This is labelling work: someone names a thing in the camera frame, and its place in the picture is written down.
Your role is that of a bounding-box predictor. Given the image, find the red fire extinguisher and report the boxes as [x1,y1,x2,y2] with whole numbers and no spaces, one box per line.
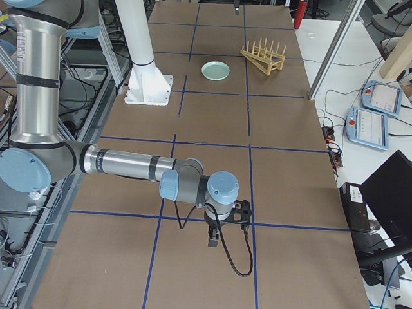
[294,0,308,30]

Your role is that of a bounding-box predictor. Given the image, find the light green plate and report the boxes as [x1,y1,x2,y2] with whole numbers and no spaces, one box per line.
[201,61,230,81]

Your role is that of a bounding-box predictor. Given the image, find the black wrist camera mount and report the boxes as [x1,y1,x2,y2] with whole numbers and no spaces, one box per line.
[227,200,252,232]

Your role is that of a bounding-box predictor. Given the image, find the teach pendant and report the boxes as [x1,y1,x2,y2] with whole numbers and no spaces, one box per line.
[345,107,389,151]
[361,80,402,117]

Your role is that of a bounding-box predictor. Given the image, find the aluminium frame post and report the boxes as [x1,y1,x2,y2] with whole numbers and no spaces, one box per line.
[308,0,366,100]

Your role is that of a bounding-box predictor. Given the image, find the wooden dish rack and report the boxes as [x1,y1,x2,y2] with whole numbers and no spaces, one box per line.
[240,37,287,76]

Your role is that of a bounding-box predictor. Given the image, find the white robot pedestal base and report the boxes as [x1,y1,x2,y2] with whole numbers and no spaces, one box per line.
[115,0,173,106]

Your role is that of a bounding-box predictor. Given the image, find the lower teach pendant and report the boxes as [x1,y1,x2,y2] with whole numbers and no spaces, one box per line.
[345,107,389,151]

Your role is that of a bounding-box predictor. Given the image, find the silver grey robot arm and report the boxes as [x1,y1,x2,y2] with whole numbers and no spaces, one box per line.
[1,1,239,247]

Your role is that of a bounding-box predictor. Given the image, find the black box device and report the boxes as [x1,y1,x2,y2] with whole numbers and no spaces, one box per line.
[339,182,371,233]

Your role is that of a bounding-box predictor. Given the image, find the upper teach pendant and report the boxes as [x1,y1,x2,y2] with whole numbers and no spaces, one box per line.
[361,80,402,117]

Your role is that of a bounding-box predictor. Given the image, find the brown paper table cover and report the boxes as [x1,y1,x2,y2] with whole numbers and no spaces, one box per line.
[32,2,368,308]

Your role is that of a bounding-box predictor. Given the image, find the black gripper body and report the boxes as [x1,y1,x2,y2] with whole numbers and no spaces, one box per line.
[204,214,220,238]

